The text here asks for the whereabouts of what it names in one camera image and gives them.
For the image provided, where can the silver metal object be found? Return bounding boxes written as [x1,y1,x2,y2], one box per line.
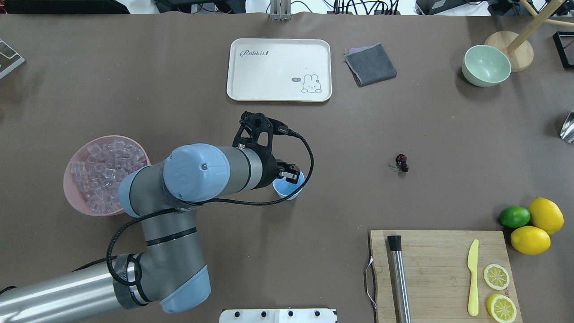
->
[559,109,574,144]

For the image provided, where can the metal camera post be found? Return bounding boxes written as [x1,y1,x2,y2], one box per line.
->
[269,0,292,21]

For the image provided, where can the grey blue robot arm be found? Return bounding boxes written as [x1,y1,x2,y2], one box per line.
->
[1,144,300,323]

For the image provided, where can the light blue plastic cup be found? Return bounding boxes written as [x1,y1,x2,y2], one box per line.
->
[272,171,305,198]

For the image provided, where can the lemon half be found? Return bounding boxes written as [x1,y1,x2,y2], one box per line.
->
[486,294,518,323]
[483,263,510,291]

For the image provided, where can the steel muddler black tip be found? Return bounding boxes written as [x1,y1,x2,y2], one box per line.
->
[387,235,412,323]

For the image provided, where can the green lime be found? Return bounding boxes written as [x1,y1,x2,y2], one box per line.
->
[499,206,531,229]

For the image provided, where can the cream rabbit tray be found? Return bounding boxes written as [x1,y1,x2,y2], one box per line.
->
[226,38,332,102]

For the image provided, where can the lemon half lower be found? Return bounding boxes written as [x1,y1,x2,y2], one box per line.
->
[483,263,510,291]

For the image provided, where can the pile of clear ice cubes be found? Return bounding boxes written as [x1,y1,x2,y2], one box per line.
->
[71,140,149,213]

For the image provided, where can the bamboo cutting board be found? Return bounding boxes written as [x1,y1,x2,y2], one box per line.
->
[369,230,519,323]

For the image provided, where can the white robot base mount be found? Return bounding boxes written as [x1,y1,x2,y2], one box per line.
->
[219,307,338,323]

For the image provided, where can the yellow lemon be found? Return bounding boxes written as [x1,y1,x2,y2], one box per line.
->
[510,226,551,255]
[528,197,564,236]

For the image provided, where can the wooden stand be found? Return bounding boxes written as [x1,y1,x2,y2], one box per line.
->
[484,0,573,72]

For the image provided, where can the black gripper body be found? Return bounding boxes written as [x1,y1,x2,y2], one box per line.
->
[256,152,294,188]

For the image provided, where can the yellow plastic knife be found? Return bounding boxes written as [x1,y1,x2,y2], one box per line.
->
[467,239,479,317]

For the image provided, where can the yellow lemon upper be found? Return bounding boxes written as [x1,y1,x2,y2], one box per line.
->
[528,197,564,236]

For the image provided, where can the grey stand at left edge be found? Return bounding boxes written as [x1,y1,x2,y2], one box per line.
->
[0,39,25,79]

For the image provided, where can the mint green bowl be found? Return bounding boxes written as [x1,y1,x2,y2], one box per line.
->
[461,44,511,87]

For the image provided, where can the yellow lemon lower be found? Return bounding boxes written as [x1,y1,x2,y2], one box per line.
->
[510,226,551,255]

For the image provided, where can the dark red cherries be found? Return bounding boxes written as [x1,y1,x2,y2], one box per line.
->
[388,154,409,173]

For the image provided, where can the grey folded cloth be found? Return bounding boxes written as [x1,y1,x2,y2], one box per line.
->
[344,43,397,87]

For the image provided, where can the lemon half upper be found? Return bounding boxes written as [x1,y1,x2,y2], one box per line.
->
[486,294,518,323]

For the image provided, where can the pink bowl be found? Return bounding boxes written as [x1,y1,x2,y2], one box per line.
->
[63,135,151,217]

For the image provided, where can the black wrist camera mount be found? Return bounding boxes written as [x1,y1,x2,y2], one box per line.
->
[232,112,290,156]

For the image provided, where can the black frame object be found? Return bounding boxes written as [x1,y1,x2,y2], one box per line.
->
[552,31,574,69]

